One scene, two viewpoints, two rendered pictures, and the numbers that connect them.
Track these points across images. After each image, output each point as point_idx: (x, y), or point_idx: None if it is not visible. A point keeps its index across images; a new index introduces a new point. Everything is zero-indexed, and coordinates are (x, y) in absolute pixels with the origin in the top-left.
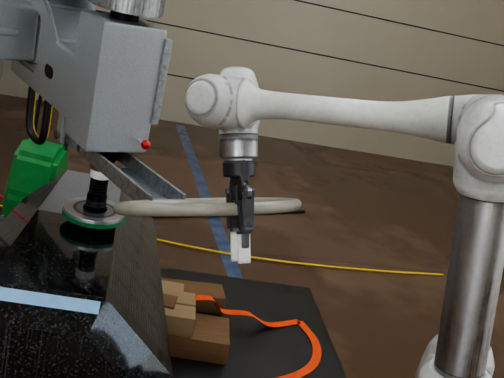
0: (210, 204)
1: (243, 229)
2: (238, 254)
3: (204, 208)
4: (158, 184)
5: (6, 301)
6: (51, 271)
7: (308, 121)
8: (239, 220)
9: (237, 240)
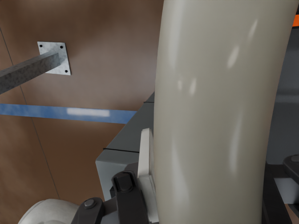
0: (188, 89)
1: (84, 202)
2: (143, 139)
3: (165, 20)
4: None
5: None
6: None
7: None
8: (128, 220)
9: (147, 159)
